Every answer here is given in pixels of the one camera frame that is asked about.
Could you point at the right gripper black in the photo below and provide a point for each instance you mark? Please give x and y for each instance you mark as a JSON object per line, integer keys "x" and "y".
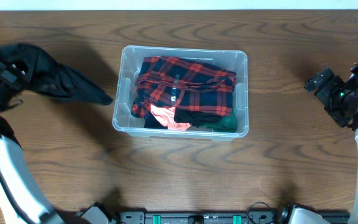
{"x": 327, "y": 93}

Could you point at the black hoodie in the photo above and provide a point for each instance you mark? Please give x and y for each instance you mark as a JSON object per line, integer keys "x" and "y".
{"x": 46, "y": 76}

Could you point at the dark green garment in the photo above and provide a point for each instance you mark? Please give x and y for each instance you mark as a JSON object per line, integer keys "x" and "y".
{"x": 228, "y": 124}

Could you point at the black garment with tape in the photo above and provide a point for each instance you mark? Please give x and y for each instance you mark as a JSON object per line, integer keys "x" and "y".
{"x": 195, "y": 118}

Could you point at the red plaid flannel shirt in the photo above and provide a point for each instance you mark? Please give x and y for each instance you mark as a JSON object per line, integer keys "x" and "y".
{"x": 168, "y": 82}

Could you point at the clear plastic storage bin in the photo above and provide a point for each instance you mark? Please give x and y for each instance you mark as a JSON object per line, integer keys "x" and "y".
{"x": 131, "y": 61}

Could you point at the coral pink garment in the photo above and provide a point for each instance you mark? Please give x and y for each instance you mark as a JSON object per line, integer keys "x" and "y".
{"x": 166, "y": 117}

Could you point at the dark navy garment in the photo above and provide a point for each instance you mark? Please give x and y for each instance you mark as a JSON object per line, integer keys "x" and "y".
{"x": 152, "y": 123}

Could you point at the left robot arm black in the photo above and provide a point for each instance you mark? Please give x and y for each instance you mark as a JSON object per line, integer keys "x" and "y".
{"x": 21, "y": 200}

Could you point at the black mounting rail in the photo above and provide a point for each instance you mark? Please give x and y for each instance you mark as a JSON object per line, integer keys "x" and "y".
{"x": 99, "y": 214}

